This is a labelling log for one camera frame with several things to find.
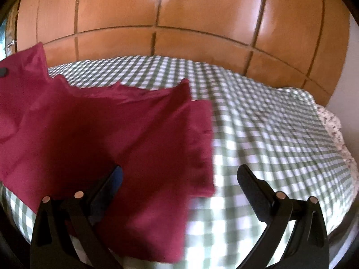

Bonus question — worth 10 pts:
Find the dark red garment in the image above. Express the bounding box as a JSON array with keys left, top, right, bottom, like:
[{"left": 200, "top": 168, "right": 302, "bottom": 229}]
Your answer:
[{"left": 1, "top": 44, "right": 215, "bottom": 263}]

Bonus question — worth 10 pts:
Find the green white checkered bedspread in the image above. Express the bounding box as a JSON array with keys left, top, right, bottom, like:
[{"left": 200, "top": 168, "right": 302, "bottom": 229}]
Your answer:
[{"left": 0, "top": 54, "right": 355, "bottom": 269}]

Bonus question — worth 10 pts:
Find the floral patterned pillow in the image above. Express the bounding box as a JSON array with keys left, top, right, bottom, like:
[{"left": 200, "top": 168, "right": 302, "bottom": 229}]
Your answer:
[{"left": 316, "top": 104, "right": 359, "bottom": 194}]

